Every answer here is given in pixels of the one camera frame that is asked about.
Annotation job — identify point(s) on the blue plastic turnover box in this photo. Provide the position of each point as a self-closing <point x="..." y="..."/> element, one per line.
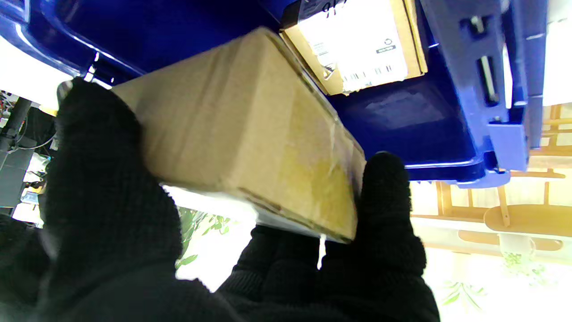
<point x="424" y="125"/>

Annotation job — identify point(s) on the cardboard package blue-logo label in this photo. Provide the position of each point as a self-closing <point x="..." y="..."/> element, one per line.
<point x="241" y="134"/>

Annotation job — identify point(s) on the cardboard package black-banded label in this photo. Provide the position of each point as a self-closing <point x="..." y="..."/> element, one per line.
<point x="357" y="40"/>

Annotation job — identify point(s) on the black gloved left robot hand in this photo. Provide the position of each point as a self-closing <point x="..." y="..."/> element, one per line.
<point x="103" y="214"/>

